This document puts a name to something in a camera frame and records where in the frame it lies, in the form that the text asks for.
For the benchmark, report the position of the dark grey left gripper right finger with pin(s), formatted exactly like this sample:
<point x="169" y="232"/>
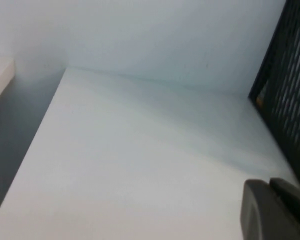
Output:
<point x="295" y="207"/>

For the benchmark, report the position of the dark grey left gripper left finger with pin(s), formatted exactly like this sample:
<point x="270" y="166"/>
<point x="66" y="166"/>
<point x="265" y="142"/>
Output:
<point x="260" y="212"/>

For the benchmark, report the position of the black plastic book stand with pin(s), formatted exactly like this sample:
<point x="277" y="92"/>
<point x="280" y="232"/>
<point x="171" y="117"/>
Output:
<point x="285" y="75"/>

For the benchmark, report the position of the white side table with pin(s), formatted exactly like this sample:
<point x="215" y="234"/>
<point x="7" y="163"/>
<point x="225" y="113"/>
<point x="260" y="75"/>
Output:
<point x="0" y="75"/>

